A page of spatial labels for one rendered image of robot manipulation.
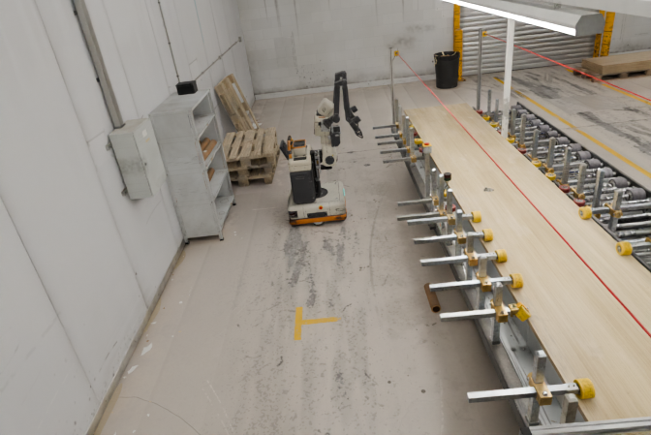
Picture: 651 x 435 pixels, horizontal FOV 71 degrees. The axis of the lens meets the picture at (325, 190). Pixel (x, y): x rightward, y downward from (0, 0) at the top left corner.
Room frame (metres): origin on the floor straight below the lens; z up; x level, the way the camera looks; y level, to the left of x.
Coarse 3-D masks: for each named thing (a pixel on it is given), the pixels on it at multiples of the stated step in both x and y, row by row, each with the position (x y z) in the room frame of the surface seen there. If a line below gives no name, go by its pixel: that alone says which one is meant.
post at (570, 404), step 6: (564, 396) 1.14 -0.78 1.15; (570, 396) 1.13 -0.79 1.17; (564, 402) 1.14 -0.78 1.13; (570, 402) 1.11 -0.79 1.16; (576, 402) 1.11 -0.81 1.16; (564, 408) 1.13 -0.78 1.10; (570, 408) 1.11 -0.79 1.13; (576, 408) 1.11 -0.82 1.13; (564, 414) 1.12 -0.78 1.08; (570, 414) 1.11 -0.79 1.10; (564, 420) 1.12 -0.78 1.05; (570, 420) 1.11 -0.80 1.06
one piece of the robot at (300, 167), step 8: (288, 144) 4.75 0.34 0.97; (312, 152) 4.87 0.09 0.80; (296, 160) 4.67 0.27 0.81; (304, 160) 4.64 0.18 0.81; (312, 160) 4.82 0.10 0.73; (296, 168) 4.62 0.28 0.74; (304, 168) 4.62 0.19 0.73; (312, 168) 4.79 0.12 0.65; (296, 176) 4.62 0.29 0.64; (304, 176) 4.62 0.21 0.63; (312, 176) 4.64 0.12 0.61; (296, 184) 4.62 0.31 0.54; (304, 184) 4.62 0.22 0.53; (312, 184) 4.62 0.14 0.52; (320, 184) 4.76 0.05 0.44; (296, 192) 4.62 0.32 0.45; (304, 192) 4.62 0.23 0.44; (312, 192) 4.62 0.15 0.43; (320, 192) 4.75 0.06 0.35; (296, 200) 4.62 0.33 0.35; (304, 200) 4.62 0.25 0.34; (312, 200) 4.62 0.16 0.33
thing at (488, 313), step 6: (456, 312) 1.86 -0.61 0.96; (462, 312) 1.85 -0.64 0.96; (468, 312) 1.85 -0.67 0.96; (474, 312) 1.84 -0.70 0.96; (480, 312) 1.84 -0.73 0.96; (486, 312) 1.83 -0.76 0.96; (492, 312) 1.83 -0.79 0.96; (510, 312) 1.82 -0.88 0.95; (444, 318) 1.83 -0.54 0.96; (450, 318) 1.83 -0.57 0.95; (456, 318) 1.83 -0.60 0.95; (462, 318) 1.83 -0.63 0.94; (468, 318) 1.83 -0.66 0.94; (474, 318) 1.83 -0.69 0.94; (480, 318) 1.83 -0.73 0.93
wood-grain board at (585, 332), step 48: (432, 144) 4.40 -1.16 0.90; (480, 144) 4.24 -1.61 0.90; (480, 192) 3.25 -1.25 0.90; (528, 192) 3.15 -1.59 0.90; (480, 240) 2.59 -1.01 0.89; (528, 240) 2.51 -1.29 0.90; (576, 240) 2.44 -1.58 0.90; (528, 288) 2.05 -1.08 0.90; (576, 288) 2.00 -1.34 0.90; (624, 288) 1.95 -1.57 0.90; (576, 336) 1.65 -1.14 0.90; (624, 336) 1.61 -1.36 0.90; (624, 384) 1.36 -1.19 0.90
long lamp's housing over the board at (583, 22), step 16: (464, 0) 3.53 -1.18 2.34; (480, 0) 3.18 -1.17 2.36; (496, 0) 2.92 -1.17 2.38; (512, 0) 2.77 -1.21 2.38; (528, 16) 2.40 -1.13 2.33; (544, 16) 2.22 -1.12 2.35; (560, 16) 2.08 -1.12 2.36; (576, 16) 1.95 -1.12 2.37; (592, 16) 1.92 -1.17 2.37; (576, 32) 1.92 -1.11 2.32; (592, 32) 1.92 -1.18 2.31
